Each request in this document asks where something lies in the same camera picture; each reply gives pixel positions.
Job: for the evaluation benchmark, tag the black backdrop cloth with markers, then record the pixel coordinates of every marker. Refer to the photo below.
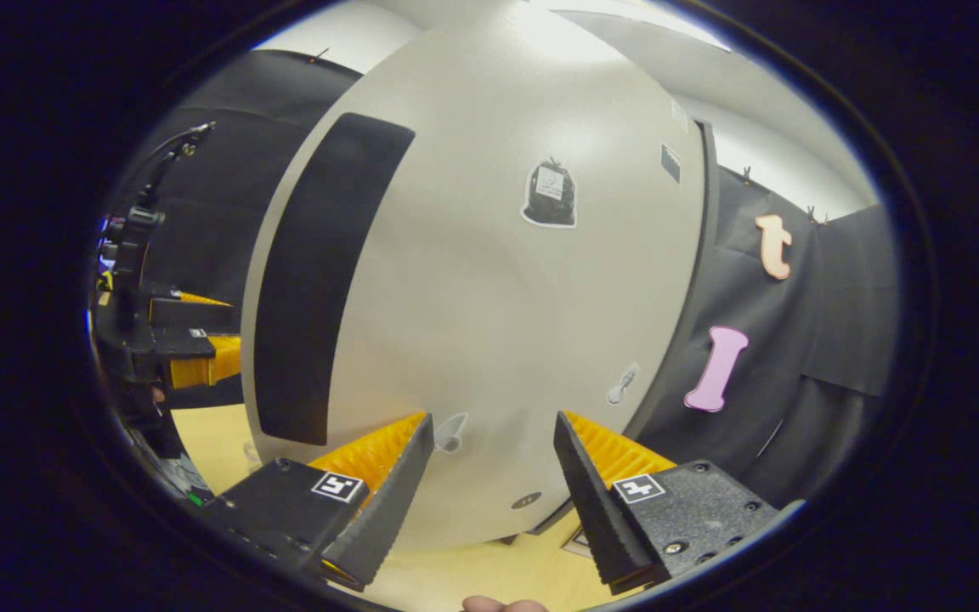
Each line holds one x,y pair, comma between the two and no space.
821,340

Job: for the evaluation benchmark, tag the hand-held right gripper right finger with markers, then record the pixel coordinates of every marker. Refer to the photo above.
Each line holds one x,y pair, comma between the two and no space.
596,501

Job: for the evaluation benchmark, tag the grey cabinet door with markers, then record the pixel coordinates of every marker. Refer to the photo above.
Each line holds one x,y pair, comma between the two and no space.
498,297

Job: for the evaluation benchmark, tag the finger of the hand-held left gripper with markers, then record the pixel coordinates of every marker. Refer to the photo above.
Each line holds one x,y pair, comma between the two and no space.
183,344
200,316

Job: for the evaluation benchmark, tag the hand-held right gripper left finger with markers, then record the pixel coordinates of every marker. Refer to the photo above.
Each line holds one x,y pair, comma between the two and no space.
387,501

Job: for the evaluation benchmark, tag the dark grey cabinet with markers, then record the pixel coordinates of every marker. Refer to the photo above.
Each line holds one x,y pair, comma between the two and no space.
693,297

